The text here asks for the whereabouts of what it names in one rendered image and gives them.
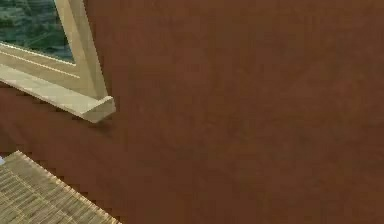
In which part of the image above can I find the cream framed window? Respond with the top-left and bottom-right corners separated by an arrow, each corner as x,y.
0,0 -> 117,124

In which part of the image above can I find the tan woven table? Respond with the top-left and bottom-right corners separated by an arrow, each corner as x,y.
0,150 -> 123,224

